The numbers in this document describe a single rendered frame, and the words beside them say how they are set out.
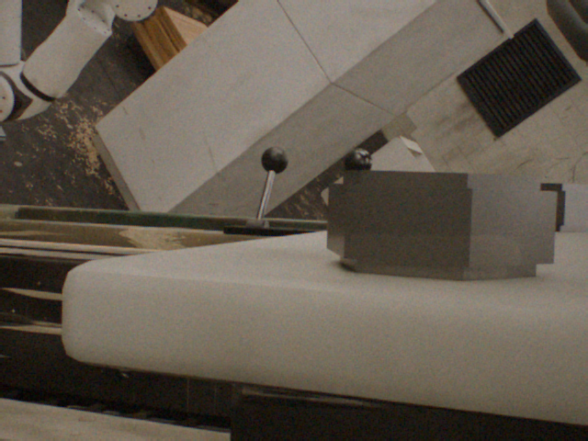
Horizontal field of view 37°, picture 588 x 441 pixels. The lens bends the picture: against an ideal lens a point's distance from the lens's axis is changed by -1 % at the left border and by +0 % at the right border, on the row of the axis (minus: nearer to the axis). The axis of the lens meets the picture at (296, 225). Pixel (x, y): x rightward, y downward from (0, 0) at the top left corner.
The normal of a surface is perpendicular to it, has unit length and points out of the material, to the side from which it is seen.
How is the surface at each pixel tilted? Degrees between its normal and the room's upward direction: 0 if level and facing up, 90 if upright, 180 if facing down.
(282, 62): 90
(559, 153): 90
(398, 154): 90
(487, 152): 90
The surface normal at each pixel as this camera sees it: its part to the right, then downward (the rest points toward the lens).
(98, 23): 0.68, -0.65
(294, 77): -0.41, -0.04
